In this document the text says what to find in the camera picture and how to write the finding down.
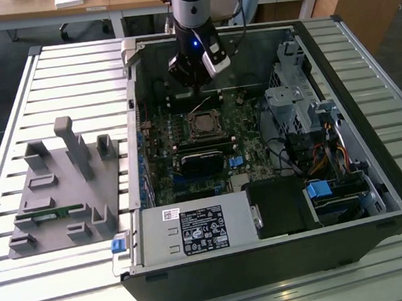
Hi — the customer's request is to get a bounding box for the metal locking lever wire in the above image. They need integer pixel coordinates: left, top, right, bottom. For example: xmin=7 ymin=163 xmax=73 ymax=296
xmin=188 ymin=98 xmax=215 ymax=117

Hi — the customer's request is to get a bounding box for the silver CPU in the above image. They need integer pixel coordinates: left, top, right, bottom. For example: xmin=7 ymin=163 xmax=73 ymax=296
xmin=195 ymin=115 xmax=220 ymax=133

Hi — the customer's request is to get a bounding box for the metal socket cover frame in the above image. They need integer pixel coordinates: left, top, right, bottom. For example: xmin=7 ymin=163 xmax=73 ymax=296
xmin=188 ymin=109 xmax=226 ymax=140

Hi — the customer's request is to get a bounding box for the RAM slot with white clips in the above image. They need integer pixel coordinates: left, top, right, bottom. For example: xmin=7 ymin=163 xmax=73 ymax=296
xmin=173 ymin=89 xmax=223 ymax=98
xmin=173 ymin=95 xmax=224 ymax=106
xmin=178 ymin=147 xmax=237 ymax=157
xmin=177 ymin=141 xmax=235 ymax=151

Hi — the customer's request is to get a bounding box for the CPU socket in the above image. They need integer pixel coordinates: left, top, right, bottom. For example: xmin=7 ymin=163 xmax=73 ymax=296
xmin=185 ymin=107 xmax=228 ymax=142

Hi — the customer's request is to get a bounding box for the green motherboard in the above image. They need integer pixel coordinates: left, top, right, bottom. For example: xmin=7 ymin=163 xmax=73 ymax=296
xmin=134 ymin=89 xmax=281 ymax=209

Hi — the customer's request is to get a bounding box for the black graphics card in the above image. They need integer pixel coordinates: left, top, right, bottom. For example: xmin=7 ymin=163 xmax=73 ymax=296
xmin=179 ymin=149 xmax=226 ymax=177

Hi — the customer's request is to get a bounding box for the silver metal drive cage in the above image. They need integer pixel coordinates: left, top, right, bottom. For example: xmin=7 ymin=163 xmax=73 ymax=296
xmin=257 ymin=36 xmax=345 ymax=144

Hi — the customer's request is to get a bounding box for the silver finned heat sink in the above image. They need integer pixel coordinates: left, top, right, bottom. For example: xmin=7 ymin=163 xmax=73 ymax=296
xmin=228 ymin=173 xmax=252 ymax=193

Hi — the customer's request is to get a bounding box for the black plastic shroud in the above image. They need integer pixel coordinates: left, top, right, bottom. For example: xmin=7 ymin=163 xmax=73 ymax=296
xmin=243 ymin=176 xmax=313 ymax=242

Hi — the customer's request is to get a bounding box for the silver power supply with label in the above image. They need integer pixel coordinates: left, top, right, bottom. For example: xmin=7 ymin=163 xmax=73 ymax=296
xmin=134 ymin=186 xmax=265 ymax=268

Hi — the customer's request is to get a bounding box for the grey parts rack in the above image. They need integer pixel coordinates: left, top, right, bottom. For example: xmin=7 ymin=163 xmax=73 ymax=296
xmin=0 ymin=110 xmax=131 ymax=261

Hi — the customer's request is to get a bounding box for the blue disk carrier latch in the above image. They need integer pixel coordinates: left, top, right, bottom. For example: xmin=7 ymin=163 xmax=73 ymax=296
xmin=305 ymin=179 xmax=334 ymax=202

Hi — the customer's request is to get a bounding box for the green RAM stick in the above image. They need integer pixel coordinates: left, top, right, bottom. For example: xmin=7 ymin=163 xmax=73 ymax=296
xmin=30 ymin=203 xmax=87 ymax=223

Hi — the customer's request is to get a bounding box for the blue case latch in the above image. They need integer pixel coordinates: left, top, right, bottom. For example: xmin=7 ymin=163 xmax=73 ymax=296
xmin=110 ymin=237 xmax=127 ymax=255

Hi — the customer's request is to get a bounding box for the black and silver PC case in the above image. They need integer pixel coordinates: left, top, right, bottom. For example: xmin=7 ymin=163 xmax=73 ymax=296
xmin=96 ymin=9 xmax=402 ymax=301

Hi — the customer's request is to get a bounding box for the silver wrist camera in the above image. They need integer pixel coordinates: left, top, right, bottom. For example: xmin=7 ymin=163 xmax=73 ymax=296
xmin=199 ymin=40 xmax=234 ymax=79

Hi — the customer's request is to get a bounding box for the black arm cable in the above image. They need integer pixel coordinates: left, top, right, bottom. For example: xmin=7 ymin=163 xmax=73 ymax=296
xmin=223 ymin=0 xmax=252 ymax=56

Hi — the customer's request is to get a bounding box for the yellow wire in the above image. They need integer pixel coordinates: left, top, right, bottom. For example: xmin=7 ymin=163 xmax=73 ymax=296
xmin=338 ymin=143 xmax=352 ymax=169

